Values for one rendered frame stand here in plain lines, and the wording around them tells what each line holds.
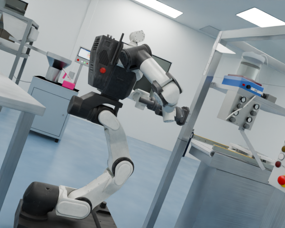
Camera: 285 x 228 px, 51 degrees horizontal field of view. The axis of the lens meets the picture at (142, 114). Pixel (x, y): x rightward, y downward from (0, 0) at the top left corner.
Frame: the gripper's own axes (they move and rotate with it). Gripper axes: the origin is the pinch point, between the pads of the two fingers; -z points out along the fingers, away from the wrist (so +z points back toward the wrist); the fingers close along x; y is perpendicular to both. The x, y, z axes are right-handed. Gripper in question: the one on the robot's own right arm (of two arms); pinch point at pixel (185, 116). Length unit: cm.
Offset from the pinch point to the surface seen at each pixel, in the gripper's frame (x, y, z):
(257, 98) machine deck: -28, 28, -30
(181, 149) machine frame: 23.8, -9.3, -30.5
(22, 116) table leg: 19, -3, 108
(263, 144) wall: 3, -78, -556
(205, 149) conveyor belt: 16.1, 11.5, -22.5
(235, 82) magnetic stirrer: -33.4, 13.1, -23.2
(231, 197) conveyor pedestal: 43, 32, -50
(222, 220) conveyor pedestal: 60, 32, -51
